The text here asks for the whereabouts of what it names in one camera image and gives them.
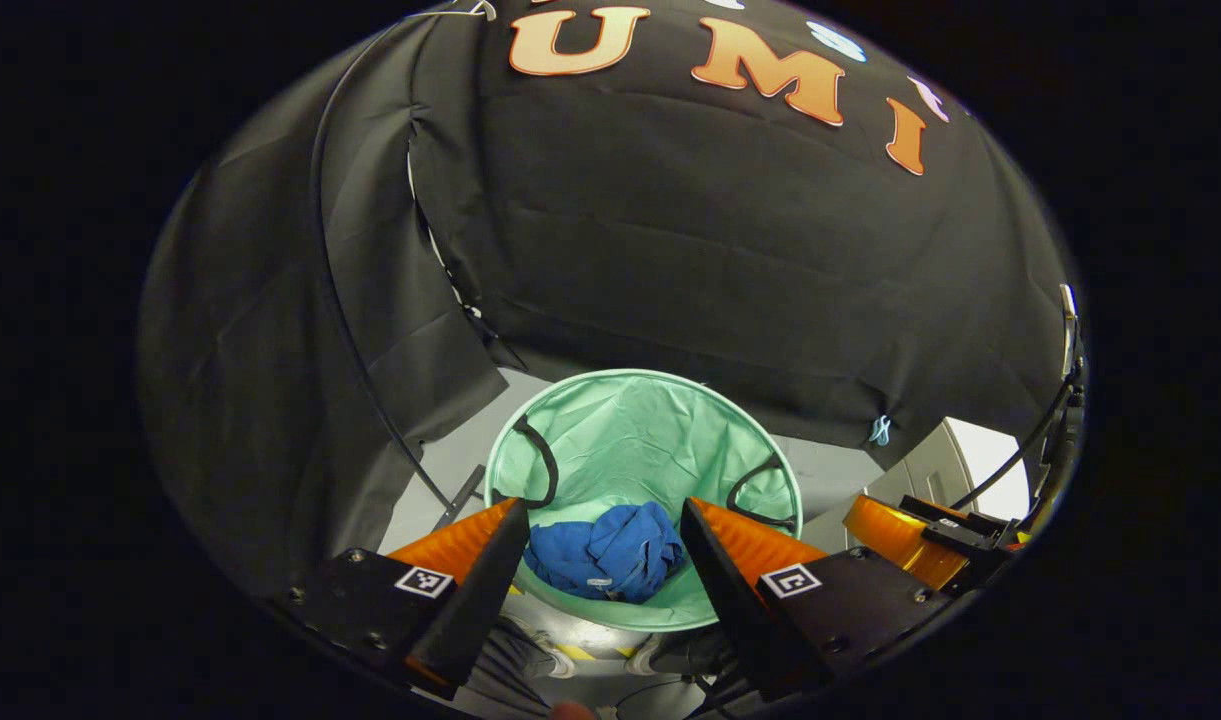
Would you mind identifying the black backdrop cloth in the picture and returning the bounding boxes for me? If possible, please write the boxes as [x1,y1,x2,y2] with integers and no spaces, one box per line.
[138,0,1076,601]

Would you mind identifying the blue corduroy jacket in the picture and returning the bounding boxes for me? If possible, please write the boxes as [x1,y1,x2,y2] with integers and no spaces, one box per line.
[523,502,689,604]

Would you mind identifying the green laundry hamper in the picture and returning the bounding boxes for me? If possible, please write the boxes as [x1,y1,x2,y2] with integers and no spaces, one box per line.
[483,368,804,633]

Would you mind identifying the person's grey trouser leg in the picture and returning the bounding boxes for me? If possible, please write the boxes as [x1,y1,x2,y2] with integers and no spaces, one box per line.
[465,612,571,716]

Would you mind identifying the person's white shoe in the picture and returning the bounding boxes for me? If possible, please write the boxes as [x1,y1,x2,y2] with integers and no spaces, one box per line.
[528,627,579,680]
[624,633,671,677]

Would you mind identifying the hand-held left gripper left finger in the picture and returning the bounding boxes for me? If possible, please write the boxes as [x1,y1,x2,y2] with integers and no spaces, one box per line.
[290,497,532,701]

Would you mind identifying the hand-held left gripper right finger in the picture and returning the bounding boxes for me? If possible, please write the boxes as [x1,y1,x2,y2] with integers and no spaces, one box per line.
[680,496,958,702]

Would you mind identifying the black clothes rack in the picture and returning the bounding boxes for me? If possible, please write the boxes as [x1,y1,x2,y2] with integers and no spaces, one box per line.
[310,12,1083,527]

